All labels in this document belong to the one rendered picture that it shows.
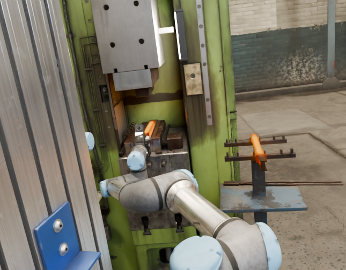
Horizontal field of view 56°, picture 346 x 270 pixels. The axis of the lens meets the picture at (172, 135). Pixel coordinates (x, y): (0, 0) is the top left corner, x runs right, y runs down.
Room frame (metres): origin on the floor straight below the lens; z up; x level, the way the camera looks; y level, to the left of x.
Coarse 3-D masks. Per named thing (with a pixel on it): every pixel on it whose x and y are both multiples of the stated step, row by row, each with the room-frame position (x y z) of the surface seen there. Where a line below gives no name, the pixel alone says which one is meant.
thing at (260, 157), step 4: (252, 136) 1.63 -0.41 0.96; (256, 136) 1.62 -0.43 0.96; (252, 140) 1.58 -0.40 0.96; (256, 140) 1.55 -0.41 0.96; (256, 144) 1.49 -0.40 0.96; (256, 148) 1.43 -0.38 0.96; (260, 148) 1.43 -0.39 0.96; (256, 152) 1.38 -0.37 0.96; (260, 152) 1.38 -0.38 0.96; (256, 156) 1.33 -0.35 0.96; (260, 156) 1.30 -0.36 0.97; (264, 156) 1.29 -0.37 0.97; (256, 160) 1.33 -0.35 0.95; (260, 160) 1.26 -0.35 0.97; (264, 160) 1.25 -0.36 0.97; (260, 164) 1.30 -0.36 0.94; (264, 164) 1.25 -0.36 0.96; (260, 168) 1.27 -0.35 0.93; (264, 168) 1.25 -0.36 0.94
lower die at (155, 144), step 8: (152, 120) 2.13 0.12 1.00; (160, 120) 2.14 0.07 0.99; (144, 128) 1.98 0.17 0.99; (152, 128) 1.92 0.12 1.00; (152, 136) 1.76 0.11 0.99; (160, 136) 1.78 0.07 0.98; (128, 144) 1.73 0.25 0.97; (152, 144) 1.72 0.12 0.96; (160, 144) 1.73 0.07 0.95; (128, 152) 1.74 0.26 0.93
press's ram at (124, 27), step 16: (96, 0) 1.74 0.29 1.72; (112, 0) 1.73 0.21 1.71; (128, 0) 1.73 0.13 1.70; (144, 0) 1.72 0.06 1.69; (96, 16) 1.74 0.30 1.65; (112, 16) 1.73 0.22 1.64; (128, 16) 1.73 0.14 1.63; (144, 16) 1.72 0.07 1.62; (96, 32) 1.74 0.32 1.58; (112, 32) 1.73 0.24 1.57; (128, 32) 1.73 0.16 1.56; (144, 32) 1.72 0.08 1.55; (160, 32) 1.91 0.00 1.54; (112, 48) 1.73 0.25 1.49; (128, 48) 1.73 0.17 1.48; (144, 48) 1.72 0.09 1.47; (160, 48) 1.92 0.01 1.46; (112, 64) 1.74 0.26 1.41; (128, 64) 1.73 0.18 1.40; (144, 64) 1.72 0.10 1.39; (160, 64) 1.79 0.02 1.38
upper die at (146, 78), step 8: (120, 72) 1.73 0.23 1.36; (128, 72) 1.73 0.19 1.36; (136, 72) 1.73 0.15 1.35; (144, 72) 1.72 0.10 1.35; (152, 72) 1.81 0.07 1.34; (120, 80) 1.73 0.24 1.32; (128, 80) 1.73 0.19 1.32; (136, 80) 1.73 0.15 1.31; (144, 80) 1.72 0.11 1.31; (152, 80) 1.76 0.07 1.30; (120, 88) 1.73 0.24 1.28; (128, 88) 1.73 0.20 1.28; (136, 88) 1.73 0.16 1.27
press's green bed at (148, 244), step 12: (168, 228) 1.67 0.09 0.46; (180, 228) 1.67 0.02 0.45; (192, 228) 1.65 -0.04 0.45; (144, 240) 1.68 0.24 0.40; (156, 240) 1.67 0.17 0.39; (168, 240) 1.67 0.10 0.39; (180, 240) 1.66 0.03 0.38; (144, 252) 1.68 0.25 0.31; (156, 252) 1.72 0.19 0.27; (168, 252) 1.74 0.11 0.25; (144, 264) 1.68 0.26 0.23; (156, 264) 1.72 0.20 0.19; (168, 264) 1.72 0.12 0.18
